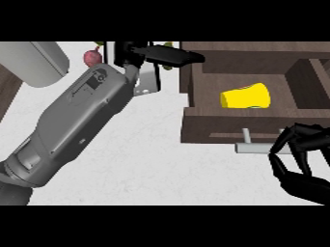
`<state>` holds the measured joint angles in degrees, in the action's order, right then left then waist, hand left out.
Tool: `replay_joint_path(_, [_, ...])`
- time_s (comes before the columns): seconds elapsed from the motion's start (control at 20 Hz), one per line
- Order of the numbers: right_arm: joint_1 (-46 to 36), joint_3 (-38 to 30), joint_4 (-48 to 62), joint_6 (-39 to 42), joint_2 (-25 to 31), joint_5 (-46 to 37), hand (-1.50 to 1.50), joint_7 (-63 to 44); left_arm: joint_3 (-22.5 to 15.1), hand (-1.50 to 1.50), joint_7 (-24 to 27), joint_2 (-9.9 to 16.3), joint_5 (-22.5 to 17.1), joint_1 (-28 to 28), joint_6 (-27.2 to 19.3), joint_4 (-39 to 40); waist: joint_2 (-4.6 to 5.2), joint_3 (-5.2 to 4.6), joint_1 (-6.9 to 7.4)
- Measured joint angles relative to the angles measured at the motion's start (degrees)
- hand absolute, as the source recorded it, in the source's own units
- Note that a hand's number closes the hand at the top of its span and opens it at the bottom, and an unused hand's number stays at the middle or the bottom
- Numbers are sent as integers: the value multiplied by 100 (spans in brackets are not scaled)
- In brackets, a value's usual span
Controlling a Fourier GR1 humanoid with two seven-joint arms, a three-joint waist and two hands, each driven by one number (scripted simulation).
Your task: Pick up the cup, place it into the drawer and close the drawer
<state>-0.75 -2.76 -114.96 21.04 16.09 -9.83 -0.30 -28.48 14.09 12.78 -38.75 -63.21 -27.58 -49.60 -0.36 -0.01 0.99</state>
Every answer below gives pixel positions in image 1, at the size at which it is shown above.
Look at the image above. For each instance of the pale grey appliance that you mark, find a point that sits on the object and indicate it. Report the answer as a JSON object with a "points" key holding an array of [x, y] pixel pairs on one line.
{"points": [[25, 61]]}

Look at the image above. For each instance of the red radish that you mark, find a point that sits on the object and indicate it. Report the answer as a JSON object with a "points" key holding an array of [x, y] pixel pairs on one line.
{"points": [[91, 58]]}

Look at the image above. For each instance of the green vegetable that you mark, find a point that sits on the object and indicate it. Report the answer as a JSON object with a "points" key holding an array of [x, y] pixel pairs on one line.
{"points": [[168, 44]]}

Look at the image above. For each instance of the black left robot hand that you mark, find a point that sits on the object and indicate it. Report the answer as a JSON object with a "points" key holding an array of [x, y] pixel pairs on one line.
{"points": [[170, 56]]}

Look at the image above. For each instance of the brown wooden drawer front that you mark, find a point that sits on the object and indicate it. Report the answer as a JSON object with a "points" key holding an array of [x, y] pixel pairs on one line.
{"points": [[220, 128]]}

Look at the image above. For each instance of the brown wooden drawer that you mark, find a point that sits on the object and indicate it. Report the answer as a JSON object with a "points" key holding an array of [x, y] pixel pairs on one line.
{"points": [[267, 114], [220, 128]]}

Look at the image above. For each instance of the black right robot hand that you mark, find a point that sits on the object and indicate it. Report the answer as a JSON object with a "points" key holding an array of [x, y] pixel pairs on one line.
{"points": [[310, 186]]}

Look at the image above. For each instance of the yellow cup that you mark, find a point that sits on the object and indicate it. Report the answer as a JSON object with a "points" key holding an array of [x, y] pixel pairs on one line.
{"points": [[246, 96]]}

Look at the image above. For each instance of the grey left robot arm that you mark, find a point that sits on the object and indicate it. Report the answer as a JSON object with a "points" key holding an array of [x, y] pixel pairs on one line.
{"points": [[77, 112]]}

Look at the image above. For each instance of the brown wooden cabinet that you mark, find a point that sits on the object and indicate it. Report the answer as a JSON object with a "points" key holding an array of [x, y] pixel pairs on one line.
{"points": [[248, 48]]}

